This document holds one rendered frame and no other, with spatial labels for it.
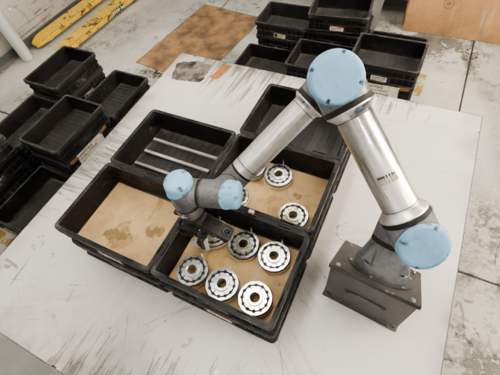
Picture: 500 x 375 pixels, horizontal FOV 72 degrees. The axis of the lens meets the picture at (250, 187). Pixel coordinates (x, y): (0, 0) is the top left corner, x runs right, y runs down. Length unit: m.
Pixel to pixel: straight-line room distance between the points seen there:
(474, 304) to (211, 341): 1.41
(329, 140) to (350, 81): 0.67
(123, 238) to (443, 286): 1.09
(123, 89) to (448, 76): 2.46
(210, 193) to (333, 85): 0.38
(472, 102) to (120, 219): 2.55
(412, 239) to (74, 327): 1.11
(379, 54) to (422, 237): 1.75
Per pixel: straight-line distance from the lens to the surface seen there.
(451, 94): 3.05
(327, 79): 0.76
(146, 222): 1.29
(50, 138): 2.37
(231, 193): 0.84
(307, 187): 1.26
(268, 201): 1.23
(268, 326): 0.96
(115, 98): 2.60
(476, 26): 3.63
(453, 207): 1.49
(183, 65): 2.09
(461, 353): 2.05
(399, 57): 2.44
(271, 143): 0.93
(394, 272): 1.02
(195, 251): 1.18
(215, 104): 1.80
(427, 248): 0.86
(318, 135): 1.42
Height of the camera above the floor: 1.87
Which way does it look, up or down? 55 degrees down
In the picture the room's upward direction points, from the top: 11 degrees counter-clockwise
